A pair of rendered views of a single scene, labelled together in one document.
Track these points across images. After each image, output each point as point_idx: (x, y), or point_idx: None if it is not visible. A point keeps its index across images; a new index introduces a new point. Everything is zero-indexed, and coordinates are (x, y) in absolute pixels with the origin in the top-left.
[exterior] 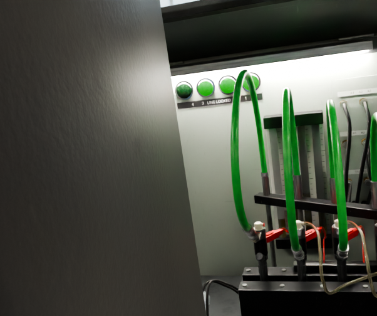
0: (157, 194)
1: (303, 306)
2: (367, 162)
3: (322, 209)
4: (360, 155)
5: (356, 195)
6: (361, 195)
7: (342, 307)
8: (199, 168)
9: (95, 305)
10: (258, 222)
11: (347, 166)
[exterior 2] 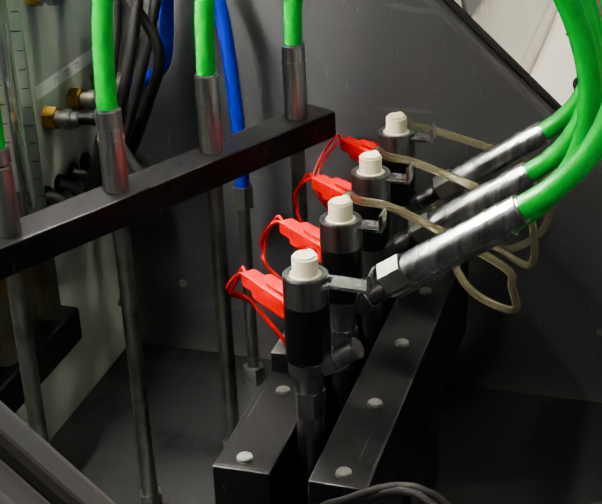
0: None
1: (414, 418)
2: (150, 23)
3: (201, 184)
4: (55, 24)
5: (62, 155)
6: (69, 149)
7: (435, 364)
8: None
9: None
10: (300, 253)
11: (118, 52)
